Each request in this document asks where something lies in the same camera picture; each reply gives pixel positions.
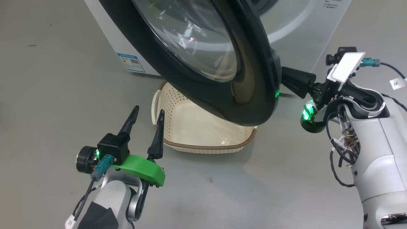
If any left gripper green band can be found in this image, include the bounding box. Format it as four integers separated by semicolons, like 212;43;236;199
76;106;166;187

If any camera cable teal plug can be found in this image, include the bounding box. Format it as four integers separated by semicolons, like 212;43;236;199
72;154;115;221
360;58;407;80

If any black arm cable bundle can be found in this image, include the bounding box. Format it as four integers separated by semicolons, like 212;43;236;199
326;103;361;188

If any cream perforated laundry basket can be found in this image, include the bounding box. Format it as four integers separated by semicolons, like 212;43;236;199
151;81;257;154

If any left camera cable teal plug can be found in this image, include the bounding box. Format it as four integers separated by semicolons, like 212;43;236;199
72;154;115;221

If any blue energy label sticker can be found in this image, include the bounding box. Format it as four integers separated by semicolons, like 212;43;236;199
117;52;146;73

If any white front-load washing machine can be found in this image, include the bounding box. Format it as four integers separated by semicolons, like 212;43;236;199
84;0;352;77

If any black washing machine door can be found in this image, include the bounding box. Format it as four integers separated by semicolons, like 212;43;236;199
99;0;282;127

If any right camera cable teal plug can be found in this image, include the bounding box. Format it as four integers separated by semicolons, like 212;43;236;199
360;58;407;80

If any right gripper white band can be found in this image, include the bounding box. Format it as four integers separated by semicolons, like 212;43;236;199
281;52;366;133

